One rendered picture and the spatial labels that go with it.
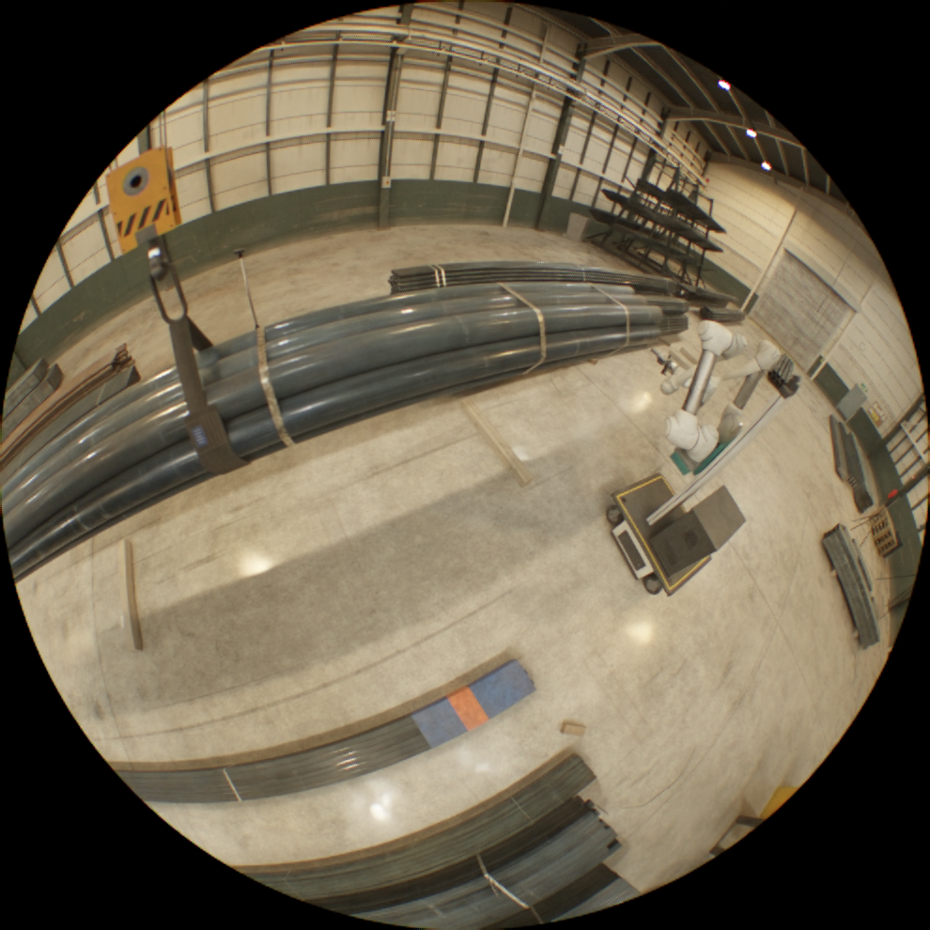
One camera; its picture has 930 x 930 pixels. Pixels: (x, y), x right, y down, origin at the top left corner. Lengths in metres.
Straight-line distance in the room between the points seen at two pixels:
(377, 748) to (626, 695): 1.72
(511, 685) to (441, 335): 1.91
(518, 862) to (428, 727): 1.06
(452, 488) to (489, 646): 1.23
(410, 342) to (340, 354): 0.28
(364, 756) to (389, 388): 1.97
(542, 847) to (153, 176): 3.20
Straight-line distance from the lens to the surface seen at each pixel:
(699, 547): 2.28
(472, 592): 2.20
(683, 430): 1.89
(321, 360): 1.23
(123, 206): 1.27
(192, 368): 1.30
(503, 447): 2.68
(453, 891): 2.33
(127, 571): 3.29
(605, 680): 2.50
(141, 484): 1.49
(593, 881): 2.68
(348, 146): 9.65
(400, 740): 2.03
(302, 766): 2.23
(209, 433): 1.30
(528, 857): 2.25
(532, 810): 2.37
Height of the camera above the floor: 2.12
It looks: 54 degrees down
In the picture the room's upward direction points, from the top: 13 degrees clockwise
